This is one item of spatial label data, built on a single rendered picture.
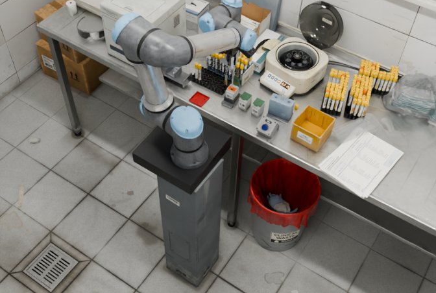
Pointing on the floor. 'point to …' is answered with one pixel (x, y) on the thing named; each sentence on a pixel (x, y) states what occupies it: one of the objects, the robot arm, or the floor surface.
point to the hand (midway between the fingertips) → (233, 67)
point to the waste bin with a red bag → (279, 174)
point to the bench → (245, 129)
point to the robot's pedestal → (192, 225)
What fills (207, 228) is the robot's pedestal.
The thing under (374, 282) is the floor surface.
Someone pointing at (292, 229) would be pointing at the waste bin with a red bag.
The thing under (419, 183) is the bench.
